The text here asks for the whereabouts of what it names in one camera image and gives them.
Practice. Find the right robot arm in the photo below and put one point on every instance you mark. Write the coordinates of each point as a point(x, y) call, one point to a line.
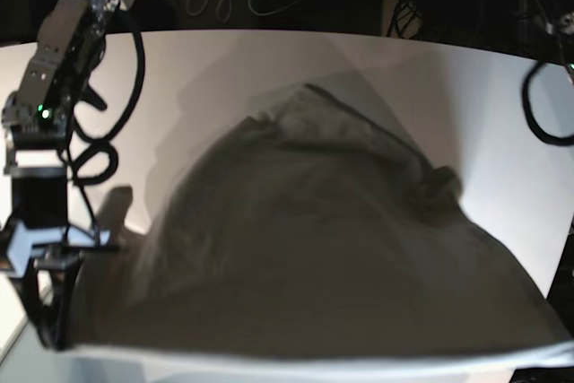
point(47, 151)

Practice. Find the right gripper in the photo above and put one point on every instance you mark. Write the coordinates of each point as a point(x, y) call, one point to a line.
point(43, 265)

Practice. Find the grey t-shirt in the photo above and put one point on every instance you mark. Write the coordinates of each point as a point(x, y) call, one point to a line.
point(312, 233)

